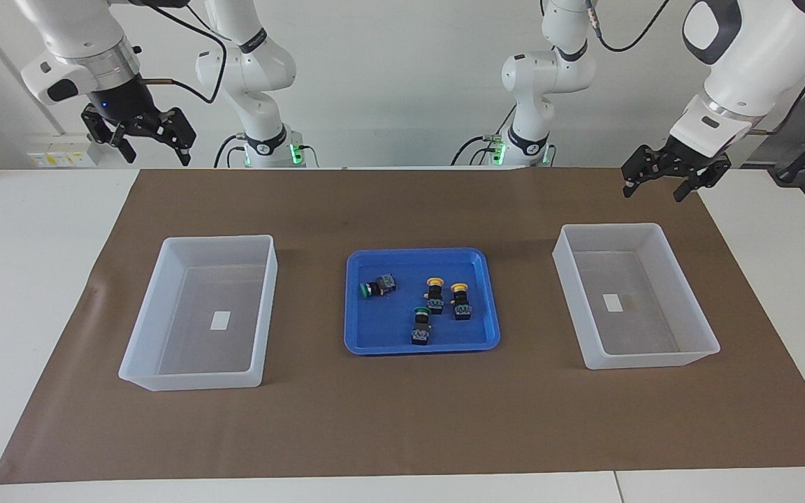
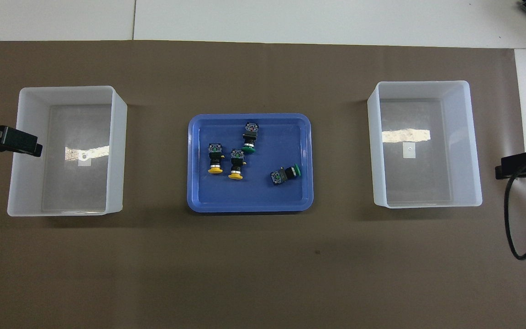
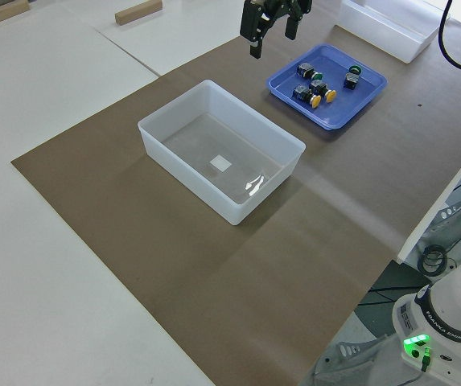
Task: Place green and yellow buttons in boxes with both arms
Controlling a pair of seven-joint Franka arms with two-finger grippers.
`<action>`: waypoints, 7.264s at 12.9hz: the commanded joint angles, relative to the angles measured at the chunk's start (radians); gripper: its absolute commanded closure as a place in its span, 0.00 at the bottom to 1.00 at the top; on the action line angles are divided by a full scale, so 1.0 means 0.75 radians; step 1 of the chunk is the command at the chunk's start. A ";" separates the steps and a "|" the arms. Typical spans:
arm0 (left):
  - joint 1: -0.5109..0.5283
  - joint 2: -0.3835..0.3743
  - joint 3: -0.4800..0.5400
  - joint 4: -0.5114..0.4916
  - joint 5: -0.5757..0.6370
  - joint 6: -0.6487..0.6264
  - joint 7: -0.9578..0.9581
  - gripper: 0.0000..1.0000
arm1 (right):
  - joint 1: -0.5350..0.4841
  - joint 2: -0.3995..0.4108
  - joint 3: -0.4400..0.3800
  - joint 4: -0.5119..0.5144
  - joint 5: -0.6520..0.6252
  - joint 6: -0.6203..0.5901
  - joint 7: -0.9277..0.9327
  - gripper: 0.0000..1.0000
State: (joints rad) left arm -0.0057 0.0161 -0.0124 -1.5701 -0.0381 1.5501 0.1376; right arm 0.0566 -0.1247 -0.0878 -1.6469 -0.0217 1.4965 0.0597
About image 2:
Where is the yellow push button switch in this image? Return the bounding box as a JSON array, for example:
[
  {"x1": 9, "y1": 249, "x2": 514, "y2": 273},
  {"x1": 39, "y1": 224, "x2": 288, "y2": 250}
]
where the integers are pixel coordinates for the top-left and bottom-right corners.
[
  {"x1": 228, "y1": 149, "x2": 247, "y2": 180},
  {"x1": 207, "y1": 143, "x2": 225, "y2": 175}
]

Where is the green push button switch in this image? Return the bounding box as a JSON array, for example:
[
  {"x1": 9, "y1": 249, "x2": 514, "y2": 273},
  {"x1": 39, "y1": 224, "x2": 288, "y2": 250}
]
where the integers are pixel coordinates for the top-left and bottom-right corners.
[
  {"x1": 270, "y1": 163, "x2": 302, "y2": 187},
  {"x1": 241, "y1": 122, "x2": 260, "y2": 154}
]

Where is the translucent white plastic box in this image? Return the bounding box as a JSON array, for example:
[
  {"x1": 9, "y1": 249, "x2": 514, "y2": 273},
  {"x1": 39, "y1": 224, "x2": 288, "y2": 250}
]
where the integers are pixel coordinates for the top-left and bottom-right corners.
[
  {"x1": 7, "y1": 85, "x2": 128, "y2": 217},
  {"x1": 367, "y1": 80, "x2": 483, "y2": 209}
]

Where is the blue plastic tray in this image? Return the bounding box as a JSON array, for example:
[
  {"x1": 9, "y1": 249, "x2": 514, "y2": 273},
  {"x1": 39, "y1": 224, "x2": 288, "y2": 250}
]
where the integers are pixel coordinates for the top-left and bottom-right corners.
[{"x1": 187, "y1": 113, "x2": 314, "y2": 213}]

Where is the brown table mat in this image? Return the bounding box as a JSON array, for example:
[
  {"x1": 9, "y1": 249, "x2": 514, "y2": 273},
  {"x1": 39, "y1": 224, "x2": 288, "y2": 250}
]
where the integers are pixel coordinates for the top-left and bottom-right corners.
[{"x1": 0, "y1": 40, "x2": 526, "y2": 329}]

